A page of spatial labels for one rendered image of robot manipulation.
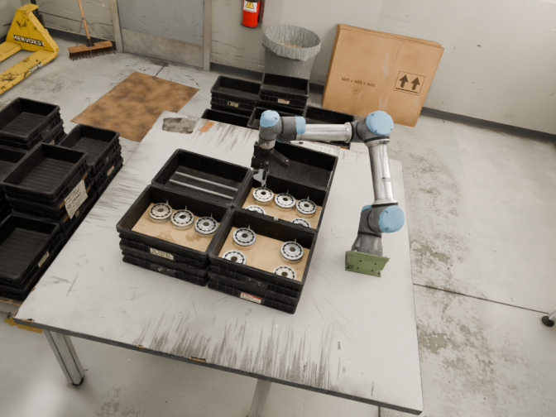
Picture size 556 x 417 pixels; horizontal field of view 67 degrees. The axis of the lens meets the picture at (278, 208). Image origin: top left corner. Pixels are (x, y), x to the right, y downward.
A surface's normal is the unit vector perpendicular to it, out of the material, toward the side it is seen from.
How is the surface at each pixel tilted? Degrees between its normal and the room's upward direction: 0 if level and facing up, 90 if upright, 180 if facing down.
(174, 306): 0
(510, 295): 0
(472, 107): 90
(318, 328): 0
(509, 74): 90
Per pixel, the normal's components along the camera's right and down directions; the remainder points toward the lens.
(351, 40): -0.15, 0.55
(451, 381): 0.14, -0.71
